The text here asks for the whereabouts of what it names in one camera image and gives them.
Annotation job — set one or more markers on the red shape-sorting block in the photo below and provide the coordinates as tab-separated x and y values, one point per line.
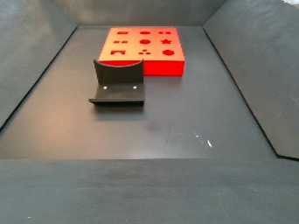
156	45

